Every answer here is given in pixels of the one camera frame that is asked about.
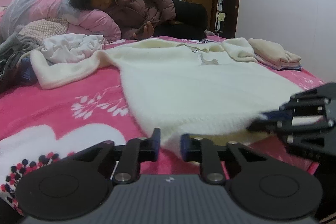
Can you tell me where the white knit sweater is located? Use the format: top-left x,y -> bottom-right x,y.
31,38 -> 301,153

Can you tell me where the pink quilt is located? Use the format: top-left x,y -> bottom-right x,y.
1,0 -> 121,42

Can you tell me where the grey dark clothes pile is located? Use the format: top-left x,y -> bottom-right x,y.
1,33 -> 41,93

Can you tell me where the dark smartphone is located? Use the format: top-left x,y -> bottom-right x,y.
134,22 -> 147,36

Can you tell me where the folded beige clothes stack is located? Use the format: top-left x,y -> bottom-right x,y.
248,38 -> 302,71

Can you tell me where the person in brown jacket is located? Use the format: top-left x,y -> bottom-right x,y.
70,0 -> 208,40

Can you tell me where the white crumpled garment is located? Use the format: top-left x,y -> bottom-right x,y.
41,34 -> 107,64

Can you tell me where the pink floral bed blanket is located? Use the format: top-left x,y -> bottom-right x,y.
1,67 -> 143,223

